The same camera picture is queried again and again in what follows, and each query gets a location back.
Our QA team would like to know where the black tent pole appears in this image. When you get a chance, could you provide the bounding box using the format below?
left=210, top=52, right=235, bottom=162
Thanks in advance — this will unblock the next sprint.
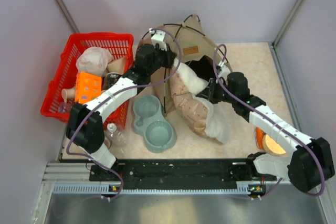
left=176, top=14, right=233, bottom=72
left=138, top=24, right=182, bottom=115

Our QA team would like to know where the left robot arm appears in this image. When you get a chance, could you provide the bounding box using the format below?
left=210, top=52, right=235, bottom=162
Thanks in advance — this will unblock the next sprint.
left=66, top=44, right=182, bottom=180

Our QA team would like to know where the red plastic basket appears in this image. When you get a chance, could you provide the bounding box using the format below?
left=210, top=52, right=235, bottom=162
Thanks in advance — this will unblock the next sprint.
left=40, top=32, right=134, bottom=123

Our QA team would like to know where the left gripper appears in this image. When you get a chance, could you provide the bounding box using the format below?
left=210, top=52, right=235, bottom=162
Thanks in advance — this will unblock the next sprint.
left=146, top=43, right=176, bottom=75

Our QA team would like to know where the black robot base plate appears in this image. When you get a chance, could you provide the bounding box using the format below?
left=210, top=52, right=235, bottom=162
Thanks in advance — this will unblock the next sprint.
left=89, top=158, right=276, bottom=190

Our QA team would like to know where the orange cardboard box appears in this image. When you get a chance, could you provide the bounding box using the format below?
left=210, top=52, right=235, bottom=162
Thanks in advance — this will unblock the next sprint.
left=75, top=72, right=102, bottom=104

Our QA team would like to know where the clear plastic bottle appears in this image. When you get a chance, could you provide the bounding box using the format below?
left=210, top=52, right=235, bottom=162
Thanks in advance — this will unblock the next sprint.
left=105, top=123, right=126, bottom=146

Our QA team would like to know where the black instant noodle cup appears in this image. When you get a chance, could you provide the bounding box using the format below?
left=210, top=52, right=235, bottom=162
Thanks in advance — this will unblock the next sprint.
left=101, top=72, right=122, bottom=90

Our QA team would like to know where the grey-green double pet bowl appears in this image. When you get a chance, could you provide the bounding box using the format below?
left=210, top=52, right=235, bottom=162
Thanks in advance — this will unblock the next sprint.
left=133, top=95, right=177, bottom=153

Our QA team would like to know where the pink white plastic bag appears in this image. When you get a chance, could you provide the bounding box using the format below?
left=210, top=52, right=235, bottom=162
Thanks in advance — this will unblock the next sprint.
left=76, top=47, right=113, bottom=77

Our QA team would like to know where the brown paper cone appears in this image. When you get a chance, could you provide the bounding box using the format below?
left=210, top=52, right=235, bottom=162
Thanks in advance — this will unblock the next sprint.
left=107, top=57, right=129, bottom=74

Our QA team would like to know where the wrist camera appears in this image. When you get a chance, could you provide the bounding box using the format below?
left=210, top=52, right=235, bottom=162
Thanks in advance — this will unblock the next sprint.
left=216, top=62, right=231, bottom=80
left=149, top=28, right=167, bottom=51

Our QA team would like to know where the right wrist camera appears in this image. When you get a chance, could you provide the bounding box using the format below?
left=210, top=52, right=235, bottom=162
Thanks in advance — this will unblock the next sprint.
left=216, top=62, right=231, bottom=80

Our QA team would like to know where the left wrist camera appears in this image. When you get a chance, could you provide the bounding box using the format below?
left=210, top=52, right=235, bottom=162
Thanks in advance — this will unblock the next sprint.
left=149, top=28, right=167, bottom=51

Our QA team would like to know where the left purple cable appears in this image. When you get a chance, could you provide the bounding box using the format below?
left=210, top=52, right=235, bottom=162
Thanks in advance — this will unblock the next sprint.
left=66, top=29, right=182, bottom=155

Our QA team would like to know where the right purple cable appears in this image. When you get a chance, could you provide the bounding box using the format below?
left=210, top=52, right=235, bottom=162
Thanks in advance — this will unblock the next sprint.
left=213, top=44, right=326, bottom=196

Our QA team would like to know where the beige paper cup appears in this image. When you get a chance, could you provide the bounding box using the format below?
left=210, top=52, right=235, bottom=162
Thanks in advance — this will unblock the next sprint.
left=61, top=88, right=76, bottom=103

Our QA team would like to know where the beige fabric pet tent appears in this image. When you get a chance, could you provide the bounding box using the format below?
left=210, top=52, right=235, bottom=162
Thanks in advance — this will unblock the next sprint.
left=138, top=14, right=216, bottom=115

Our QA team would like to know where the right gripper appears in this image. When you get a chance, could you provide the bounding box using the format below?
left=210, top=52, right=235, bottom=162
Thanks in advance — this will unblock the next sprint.
left=197, top=78, right=237, bottom=104

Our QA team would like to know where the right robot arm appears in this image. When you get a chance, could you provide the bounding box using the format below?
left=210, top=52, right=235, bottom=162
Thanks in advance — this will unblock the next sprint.
left=197, top=72, right=335, bottom=193

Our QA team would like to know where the purple cable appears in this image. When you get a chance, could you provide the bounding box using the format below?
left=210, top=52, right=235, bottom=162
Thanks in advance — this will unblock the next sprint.
left=213, top=44, right=326, bottom=196
left=66, top=29, right=182, bottom=155

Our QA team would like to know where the white fluffy cushion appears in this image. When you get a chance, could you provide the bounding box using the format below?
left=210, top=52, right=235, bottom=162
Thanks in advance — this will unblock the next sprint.
left=170, top=59, right=228, bottom=144

